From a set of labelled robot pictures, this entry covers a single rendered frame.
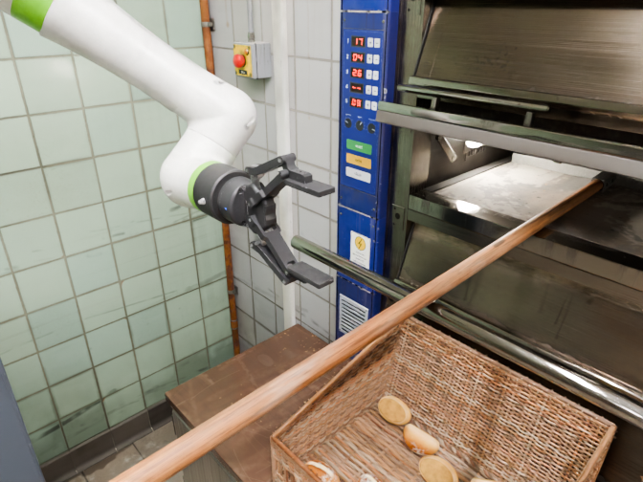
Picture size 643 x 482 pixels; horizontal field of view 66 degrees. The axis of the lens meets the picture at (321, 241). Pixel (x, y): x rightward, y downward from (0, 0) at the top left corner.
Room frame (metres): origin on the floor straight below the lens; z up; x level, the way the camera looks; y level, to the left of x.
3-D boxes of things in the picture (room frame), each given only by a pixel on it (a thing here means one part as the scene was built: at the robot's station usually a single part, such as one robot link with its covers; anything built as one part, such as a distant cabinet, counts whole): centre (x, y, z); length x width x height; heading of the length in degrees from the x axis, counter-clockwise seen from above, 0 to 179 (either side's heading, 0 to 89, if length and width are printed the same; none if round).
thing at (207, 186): (0.78, 0.16, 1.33); 0.12 x 0.06 x 0.09; 133
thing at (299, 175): (0.64, 0.03, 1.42); 0.05 x 0.01 x 0.03; 43
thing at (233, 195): (0.72, 0.11, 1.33); 0.09 x 0.07 x 0.08; 43
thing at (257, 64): (1.59, 0.21, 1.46); 0.10 x 0.07 x 0.10; 43
